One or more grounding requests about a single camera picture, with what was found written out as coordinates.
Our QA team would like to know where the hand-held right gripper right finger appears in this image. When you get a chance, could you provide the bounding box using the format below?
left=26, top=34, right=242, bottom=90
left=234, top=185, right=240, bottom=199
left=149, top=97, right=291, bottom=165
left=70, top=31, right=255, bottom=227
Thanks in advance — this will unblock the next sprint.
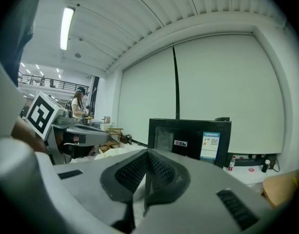
left=137, top=148, right=290, bottom=234

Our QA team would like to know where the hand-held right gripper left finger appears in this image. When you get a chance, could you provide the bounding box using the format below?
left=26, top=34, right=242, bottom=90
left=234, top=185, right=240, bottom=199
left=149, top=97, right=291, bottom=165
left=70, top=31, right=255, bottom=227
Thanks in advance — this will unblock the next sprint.
left=53, top=149, right=150, bottom=234

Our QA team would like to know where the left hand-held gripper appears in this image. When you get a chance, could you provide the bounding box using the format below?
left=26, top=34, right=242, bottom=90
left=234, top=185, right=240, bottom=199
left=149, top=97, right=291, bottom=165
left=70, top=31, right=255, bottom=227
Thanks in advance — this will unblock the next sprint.
left=24, top=91, right=112, bottom=166

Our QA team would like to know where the black mini fridge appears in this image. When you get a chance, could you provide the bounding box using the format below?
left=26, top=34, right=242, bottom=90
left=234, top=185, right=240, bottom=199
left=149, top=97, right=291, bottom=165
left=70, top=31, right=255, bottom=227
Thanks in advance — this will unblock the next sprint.
left=148, top=117, right=232, bottom=168

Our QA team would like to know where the person's left forearm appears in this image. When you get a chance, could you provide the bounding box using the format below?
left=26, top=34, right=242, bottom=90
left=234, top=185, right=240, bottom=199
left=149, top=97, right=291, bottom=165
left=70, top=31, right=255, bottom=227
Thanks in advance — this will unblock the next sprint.
left=10, top=117, right=47, bottom=155

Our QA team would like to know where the person's left hand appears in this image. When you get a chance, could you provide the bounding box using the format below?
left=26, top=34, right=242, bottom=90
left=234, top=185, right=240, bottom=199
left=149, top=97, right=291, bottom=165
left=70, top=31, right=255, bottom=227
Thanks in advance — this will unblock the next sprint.
left=54, top=128, right=65, bottom=155

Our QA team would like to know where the white box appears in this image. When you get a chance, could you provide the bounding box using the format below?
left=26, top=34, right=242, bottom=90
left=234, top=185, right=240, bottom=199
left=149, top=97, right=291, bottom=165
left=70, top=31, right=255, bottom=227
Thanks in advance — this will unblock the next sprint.
left=89, top=120, right=111, bottom=131

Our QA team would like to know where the wooden shelf rack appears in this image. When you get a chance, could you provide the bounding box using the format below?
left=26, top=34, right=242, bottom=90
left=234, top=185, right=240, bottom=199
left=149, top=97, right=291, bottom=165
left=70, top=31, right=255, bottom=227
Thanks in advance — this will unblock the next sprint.
left=98, top=127, right=123, bottom=154

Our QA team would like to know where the black handbag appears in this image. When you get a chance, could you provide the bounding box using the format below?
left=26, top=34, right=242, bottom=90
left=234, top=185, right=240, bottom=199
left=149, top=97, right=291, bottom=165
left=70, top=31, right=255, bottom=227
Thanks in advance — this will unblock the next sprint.
left=120, top=133, right=133, bottom=145

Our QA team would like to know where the red label plastic bottle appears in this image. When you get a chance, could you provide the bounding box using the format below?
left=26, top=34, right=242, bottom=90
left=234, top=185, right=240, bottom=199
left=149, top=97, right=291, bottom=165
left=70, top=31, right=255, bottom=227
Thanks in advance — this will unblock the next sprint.
left=228, top=155, right=237, bottom=172

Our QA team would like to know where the black cup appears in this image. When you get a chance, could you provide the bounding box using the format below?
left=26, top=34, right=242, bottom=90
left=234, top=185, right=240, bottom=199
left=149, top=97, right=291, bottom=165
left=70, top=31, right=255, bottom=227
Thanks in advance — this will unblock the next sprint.
left=261, top=159, right=271, bottom=173

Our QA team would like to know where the white roller blind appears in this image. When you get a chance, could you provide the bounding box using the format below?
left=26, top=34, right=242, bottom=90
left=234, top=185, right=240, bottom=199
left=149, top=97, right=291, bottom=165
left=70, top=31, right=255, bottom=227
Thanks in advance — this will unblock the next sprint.
left=174, top=34, right=285, bottom=155
left=117, top=46, right=177, bottom=147

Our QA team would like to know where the black balcony railing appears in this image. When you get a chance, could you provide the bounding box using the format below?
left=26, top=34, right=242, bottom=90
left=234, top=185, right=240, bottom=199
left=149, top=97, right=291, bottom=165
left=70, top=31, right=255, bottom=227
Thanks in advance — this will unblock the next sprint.
left=17, top=73, right=90, bottom=92

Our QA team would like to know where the round wooden side table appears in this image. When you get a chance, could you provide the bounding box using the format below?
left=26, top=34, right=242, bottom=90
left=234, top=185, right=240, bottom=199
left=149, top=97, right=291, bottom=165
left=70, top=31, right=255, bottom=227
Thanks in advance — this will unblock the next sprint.
left=260, top=169, right=299, bottom=208

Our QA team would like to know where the long ceiling light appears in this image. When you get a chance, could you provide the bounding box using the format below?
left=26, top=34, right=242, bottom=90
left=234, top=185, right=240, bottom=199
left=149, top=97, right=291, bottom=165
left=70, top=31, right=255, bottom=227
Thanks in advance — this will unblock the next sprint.
left=60, top=6, right=76, bottom=51

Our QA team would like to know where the person's black clothing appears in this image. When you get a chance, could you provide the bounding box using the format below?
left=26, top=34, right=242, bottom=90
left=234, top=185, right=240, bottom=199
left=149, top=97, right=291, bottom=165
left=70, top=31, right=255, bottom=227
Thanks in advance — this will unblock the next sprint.
left=0, top=0, right=46, bottom=87

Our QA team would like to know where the black window post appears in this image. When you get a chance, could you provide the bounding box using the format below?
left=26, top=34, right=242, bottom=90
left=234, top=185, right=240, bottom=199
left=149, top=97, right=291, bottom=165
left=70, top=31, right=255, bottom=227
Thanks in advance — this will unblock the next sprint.
left=172, top=46, right=181, bottom=119

